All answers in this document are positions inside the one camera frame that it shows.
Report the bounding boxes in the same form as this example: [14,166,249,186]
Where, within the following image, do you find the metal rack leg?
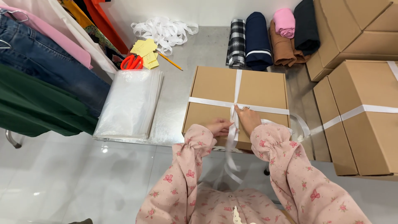
[5,129,23,149]

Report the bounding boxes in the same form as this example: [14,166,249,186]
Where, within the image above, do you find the white hanging garment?
[6,0,119,74]

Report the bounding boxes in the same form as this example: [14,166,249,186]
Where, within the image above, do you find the white satin ribbon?
[188,69,311,185]

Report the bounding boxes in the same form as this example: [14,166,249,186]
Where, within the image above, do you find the person's left hand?
[205,118,234,138]

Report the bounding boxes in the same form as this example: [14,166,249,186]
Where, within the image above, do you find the blue denim jeans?
[0,13,111,118]

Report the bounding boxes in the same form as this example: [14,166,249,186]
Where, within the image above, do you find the small brown cardboard box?
[306,51,336,82]

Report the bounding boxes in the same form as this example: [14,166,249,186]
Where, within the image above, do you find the person's pink floral blouse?
[136,182,296,224]

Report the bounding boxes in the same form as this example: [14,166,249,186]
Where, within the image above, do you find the yellow paper notes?
[130,38,160,70]

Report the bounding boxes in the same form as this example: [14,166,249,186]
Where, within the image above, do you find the large open cardboard box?
[312,0,398,69]

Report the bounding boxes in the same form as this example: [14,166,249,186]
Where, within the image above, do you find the loose pile of white ribbon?
[131,16,199,56]

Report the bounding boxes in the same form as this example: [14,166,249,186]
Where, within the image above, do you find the pink hanging garment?
[0,4,94,70]

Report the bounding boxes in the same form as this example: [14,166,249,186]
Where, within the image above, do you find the dark green hanging garment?
[0,64,99,138]

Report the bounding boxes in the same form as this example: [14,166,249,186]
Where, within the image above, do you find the orange hanging garment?
[83,0,129,55]

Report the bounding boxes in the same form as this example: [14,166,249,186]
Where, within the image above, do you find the dark patterned hanging garment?
[83,24,126,69]

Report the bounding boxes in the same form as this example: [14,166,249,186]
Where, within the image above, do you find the navy folded garment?
[245,12,274,71]

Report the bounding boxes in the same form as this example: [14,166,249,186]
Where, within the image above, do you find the yellow pencil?
[157,51,183,71]

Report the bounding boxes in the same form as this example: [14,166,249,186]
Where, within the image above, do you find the brown folded garment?
[269,19,311,67]

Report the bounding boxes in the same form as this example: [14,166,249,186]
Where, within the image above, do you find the pink rolled garment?
[273,8,296,39]

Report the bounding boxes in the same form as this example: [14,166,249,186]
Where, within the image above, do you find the yellow hanging garment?
[59,0,95,29]

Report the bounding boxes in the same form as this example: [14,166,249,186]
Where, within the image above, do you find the stack of clear plastic bags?
[93,68,164,141]

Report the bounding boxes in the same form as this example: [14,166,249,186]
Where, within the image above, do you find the orange scissors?
[120,54,144,70]

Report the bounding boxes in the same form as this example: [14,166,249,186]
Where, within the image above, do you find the ribbon-tied large cardboard box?
[313,60,398,182]

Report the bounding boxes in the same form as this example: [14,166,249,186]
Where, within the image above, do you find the person's right hand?
[234,104,262,138]

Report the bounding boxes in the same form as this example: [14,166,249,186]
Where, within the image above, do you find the black folded garment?
[293,0,321,57]

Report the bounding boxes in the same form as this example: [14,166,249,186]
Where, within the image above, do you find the white ribbon on large box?
[310,61,398,135]

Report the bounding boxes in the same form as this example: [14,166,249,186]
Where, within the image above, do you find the black white plaid fabric roll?
[226,19,247,68]

